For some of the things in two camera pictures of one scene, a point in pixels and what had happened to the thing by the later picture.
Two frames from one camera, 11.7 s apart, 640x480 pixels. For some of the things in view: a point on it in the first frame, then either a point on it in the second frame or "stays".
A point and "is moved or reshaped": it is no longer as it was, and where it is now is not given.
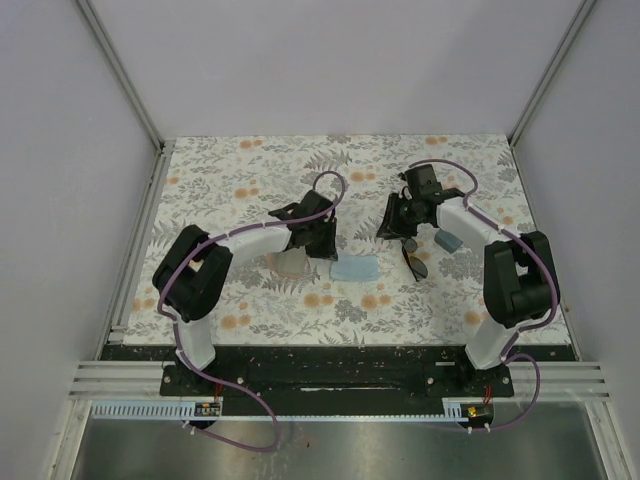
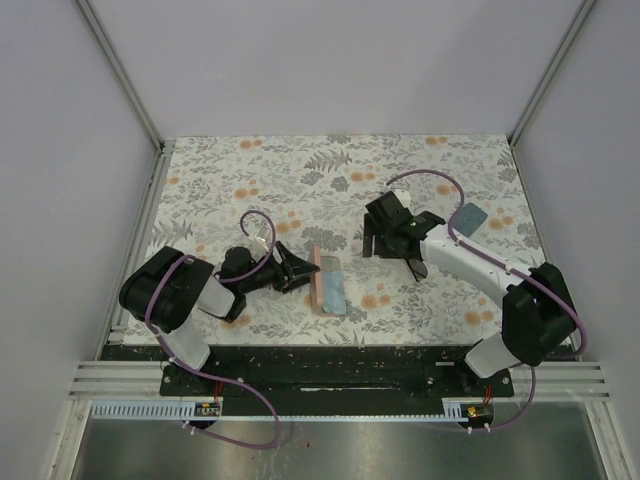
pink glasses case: [291, 262] is moved or reshaped
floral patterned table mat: [340, 239] stays
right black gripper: [390, 228] → [370, 230]
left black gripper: [329, 250] → [296, 271]
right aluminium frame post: [584, 10] stays
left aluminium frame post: [124, 73] stays
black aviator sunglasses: [416, 266] stays
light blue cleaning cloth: [354, 268] → [334, 297]
